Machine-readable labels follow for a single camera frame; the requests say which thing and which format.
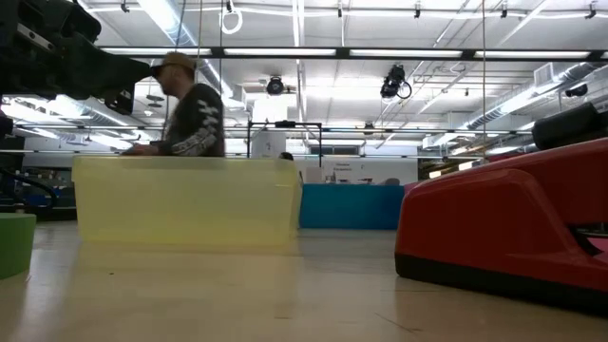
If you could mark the black overhead camera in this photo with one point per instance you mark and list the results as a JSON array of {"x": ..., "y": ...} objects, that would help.
[{"x": 393, "y": 81}]

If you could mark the green tape roll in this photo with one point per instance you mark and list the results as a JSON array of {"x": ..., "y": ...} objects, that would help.
[{"x": 16, "y": 244}]

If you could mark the red stapler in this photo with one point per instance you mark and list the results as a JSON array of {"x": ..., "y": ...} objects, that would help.
[{"x": 475, "y": 223}]

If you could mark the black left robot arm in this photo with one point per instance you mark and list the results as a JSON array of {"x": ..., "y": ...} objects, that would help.
[{"x": 28, "y": 47}]

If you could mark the yellow plastic bin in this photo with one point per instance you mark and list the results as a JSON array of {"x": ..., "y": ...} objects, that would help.
[{"x": 190, "y": 204}]

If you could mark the person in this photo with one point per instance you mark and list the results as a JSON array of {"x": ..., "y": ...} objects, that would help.
[
  {"x": 286, "y": 156},
  {"x": 199, "y": 123}
]

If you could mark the blue plastic bin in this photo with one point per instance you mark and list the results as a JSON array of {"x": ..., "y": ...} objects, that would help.
[{"x": 351, "y": 206}]

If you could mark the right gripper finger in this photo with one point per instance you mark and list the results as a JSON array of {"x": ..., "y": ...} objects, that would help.
[{"x": 570, "y": 126}]

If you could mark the black frame beam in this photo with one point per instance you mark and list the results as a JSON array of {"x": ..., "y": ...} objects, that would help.
[{"x": 342, "y": 53}]

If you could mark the black ceiling lamp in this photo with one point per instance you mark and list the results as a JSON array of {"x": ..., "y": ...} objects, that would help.
[{"x": 275, "y": 86}]

